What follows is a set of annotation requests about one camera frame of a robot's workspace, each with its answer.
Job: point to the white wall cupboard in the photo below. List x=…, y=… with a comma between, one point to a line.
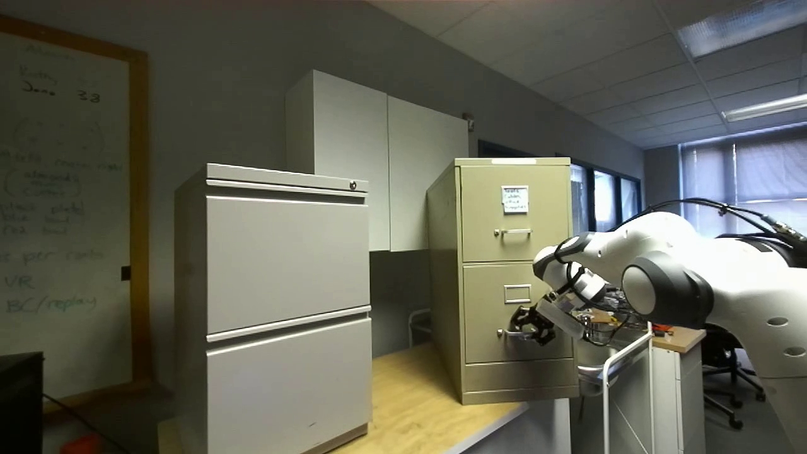
x=397, y=147

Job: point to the grey left lateral cabinet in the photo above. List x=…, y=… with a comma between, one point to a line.
x=271, y=311

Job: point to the white label sticker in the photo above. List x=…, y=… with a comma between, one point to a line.
x=515, y=199

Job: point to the beige right filing cabinet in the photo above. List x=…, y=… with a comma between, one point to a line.
x=487, y=220

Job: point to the beige bottom cabinet drawer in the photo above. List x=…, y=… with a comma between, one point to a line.
x=503, y=365

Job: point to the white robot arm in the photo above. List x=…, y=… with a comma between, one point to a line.
x=663, y=272

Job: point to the black office chair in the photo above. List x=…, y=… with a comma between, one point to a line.
x=720, y=357

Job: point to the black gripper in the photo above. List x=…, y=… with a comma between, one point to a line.
x=550, y=313

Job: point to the grey desk partition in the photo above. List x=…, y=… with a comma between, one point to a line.
x=676, y=391

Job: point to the ceiling light panel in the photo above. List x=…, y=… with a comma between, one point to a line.
x=743, y=26

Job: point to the wood framed whiteboard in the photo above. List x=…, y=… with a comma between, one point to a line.
x=73, y=209

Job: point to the black box at left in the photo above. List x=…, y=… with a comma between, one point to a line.
x=21, y=404

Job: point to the white metal frame stand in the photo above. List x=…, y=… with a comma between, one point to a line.
x=614, y=398

